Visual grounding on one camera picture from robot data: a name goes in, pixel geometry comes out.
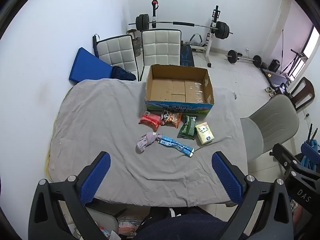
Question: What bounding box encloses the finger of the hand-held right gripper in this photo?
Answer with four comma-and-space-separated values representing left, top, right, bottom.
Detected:
272, 143, 300, 167

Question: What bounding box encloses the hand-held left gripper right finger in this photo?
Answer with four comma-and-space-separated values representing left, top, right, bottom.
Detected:
211, 151, 297, 240

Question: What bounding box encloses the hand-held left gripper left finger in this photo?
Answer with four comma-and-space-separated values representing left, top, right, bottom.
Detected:
28, 151, 119, 240

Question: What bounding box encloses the yellow tissue pack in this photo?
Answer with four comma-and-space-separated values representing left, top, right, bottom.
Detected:
195, 122, 215, 145

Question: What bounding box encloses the blue snack strip packet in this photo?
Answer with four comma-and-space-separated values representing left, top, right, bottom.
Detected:
158, 135, 195, 157

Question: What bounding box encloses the purple cloth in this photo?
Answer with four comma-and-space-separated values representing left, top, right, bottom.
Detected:
136, 131, 162, 152

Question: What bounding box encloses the green snack packet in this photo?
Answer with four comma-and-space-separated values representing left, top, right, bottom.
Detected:
177, 115, 198, 140

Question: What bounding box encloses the red snack packet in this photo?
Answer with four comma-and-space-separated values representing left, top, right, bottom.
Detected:
138, 111, 162, 131

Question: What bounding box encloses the orange panda snack packet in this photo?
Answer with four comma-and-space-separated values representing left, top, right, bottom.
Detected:
160, 109, 183, 128

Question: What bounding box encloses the cardboard box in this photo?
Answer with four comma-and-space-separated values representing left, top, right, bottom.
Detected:
145, 64, 215, 114

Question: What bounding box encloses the blue cloth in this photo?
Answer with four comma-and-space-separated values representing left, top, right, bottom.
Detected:
299, 152, 320, 173

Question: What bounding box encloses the blue holder with black rods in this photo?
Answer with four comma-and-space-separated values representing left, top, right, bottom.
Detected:
301, 123, 320, 154

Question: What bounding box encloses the grey plastic chair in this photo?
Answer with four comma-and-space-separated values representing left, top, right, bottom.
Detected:
240, 95, 300, 164

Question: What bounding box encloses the grey table cloth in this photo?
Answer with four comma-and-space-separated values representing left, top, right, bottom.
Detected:
46, 79, 248, 207

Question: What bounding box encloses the person's dark trouser leg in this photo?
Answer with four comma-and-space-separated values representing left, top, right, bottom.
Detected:
135, 207, 250, 240

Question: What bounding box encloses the dark wooden chair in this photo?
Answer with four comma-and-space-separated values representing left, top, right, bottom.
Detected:
282, 77, 315, 112

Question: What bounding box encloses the dark exercise machine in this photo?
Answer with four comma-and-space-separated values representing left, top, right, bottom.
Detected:
260, 67, 292, 90

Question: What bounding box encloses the black speaker box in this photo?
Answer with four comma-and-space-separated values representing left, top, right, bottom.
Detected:
269, 59, 281, 72

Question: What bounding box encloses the short barbell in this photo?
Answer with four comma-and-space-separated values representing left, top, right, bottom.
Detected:
225, 50, 262, 68

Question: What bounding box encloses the blue foam mat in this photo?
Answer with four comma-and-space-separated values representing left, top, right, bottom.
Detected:
68, 47, 113, 83

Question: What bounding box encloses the white padded chair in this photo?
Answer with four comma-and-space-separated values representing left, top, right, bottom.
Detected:
139, 29, 182, 80
96, 35, 139, 80

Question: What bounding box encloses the black bench pad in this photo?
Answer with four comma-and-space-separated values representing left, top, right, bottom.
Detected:
180, 45, 195, 67

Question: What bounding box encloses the dark folded umbrella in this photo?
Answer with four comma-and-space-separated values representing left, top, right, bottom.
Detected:
92, 34, 101, 58

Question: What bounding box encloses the long barbell with black plates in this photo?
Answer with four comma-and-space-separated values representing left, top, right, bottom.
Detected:
129, 14, 234, 40

